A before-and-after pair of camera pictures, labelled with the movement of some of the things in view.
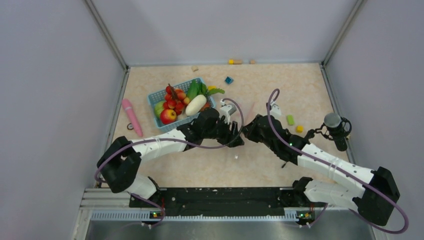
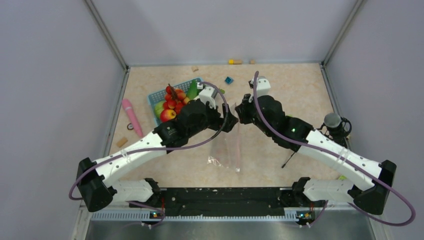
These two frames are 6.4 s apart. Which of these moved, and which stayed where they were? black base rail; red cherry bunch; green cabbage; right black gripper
Moved: right black gripper
Stayed: red cherry bunch; green cabbage; black base rail
